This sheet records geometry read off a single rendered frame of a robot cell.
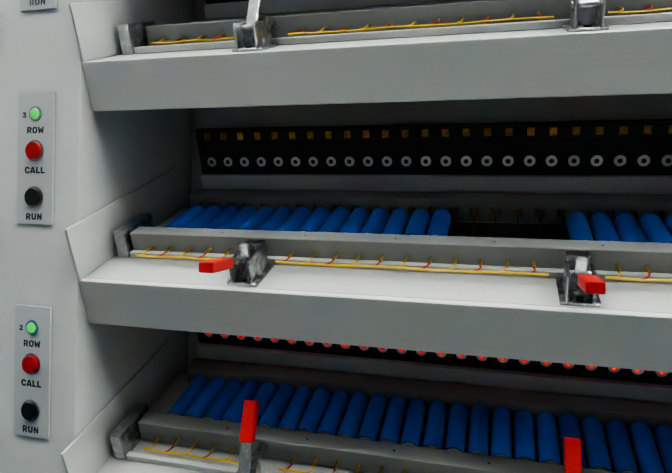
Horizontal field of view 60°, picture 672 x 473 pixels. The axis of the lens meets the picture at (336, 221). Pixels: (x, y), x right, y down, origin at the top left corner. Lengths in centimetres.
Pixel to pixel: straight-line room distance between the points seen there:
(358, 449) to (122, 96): 38
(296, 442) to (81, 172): 32
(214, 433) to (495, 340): 29
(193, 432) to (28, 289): 21
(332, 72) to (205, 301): 22
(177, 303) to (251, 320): 7
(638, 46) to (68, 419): 56
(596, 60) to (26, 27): 50
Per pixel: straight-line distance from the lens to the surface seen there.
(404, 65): 47
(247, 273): 52
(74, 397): 60
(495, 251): 49
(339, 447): 57
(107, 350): 63
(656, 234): 55
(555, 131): 60
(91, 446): 63
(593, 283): 39
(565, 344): 47
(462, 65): 47
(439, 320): 46
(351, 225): 55
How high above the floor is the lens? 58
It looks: 1 degrees down
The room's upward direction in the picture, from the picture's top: 1 degrees clockwise
